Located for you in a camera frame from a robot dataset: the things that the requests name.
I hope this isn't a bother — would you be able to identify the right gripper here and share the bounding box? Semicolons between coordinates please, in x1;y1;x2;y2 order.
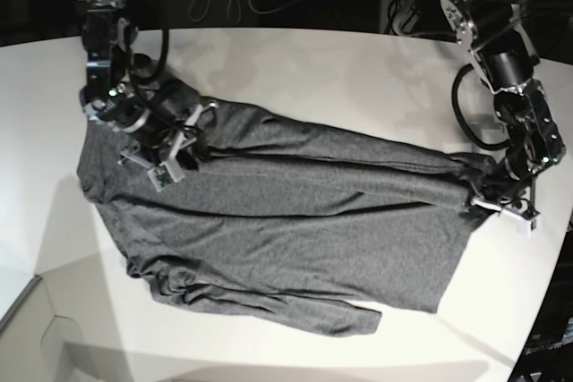
119;101;218;172

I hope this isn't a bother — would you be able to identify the black cable bundle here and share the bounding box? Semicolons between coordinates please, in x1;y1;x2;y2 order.
387;0;422;37

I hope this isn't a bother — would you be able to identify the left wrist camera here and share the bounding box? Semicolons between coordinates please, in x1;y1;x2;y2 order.
517;214;541;237

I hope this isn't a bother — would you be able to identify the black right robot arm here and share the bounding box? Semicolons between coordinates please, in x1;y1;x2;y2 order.
77;0;217;182

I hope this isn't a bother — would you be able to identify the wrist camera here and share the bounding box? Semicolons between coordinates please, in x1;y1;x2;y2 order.
517;214;541;237
147;160;184;192

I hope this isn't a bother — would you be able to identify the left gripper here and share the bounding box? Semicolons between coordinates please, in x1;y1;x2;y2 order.
466;180;540;220

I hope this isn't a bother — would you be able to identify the grey t-shirt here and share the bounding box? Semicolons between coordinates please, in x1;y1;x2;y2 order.
77;101;493;337

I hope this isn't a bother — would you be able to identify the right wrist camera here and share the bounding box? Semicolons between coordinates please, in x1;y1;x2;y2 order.
147;160;184;192

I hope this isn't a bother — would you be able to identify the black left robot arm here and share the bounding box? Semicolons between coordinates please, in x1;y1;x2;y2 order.
440;0;566;231

